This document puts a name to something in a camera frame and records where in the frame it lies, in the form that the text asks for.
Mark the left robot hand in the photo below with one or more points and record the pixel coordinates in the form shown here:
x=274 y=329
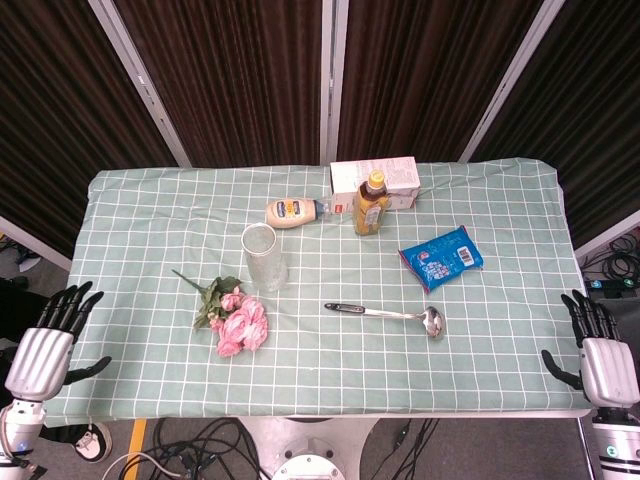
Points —
x=42 y=347

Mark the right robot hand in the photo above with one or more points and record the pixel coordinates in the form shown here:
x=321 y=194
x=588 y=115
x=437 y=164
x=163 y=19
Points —
x=602 y=367

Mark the pink artificial flower bouquet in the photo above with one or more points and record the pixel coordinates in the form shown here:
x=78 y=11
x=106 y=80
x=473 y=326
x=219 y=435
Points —
x=235 y=320

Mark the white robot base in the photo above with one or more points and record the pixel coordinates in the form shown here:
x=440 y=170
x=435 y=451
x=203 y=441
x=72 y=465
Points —
x=309 y=450

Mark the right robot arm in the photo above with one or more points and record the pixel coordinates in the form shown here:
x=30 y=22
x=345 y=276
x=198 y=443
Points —
x=617 y=442

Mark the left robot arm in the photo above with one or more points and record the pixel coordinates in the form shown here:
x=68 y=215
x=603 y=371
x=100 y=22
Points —
x=17 y=432

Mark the clear textured glass vase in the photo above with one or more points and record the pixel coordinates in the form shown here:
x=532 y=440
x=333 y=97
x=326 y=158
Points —
x=264 y=260

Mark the black equipment box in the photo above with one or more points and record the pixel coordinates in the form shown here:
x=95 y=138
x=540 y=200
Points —
x=617 y=305

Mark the black white sneaker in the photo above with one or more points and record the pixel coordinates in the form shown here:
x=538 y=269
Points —
x=92 y=441

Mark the yellow floor tape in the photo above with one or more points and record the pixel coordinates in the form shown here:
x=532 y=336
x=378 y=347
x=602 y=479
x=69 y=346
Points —
x=136 y=437

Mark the blue snack bag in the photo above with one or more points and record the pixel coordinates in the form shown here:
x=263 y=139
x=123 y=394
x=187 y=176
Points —
x=441 y=259

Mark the green checkered tablecloth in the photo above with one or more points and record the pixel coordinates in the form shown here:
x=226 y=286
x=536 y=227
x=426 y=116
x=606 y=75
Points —
x=320 y=320

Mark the yellow tea drink bottle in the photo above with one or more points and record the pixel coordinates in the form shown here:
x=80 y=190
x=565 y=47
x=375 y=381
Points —
x=370 y=202

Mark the mayonnaise squeeze bottle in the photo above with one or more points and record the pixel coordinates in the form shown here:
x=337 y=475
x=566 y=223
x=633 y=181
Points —
x=295 y=213

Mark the white cardboard box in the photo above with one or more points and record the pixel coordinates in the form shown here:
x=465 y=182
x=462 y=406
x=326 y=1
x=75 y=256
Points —
x=385 y=175

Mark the white metal frame post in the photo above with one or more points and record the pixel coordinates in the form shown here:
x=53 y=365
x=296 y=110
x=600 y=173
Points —
x=140 y=80
x=610 y=232
x=505 y=82
x=332 y=80
x=30 y=242

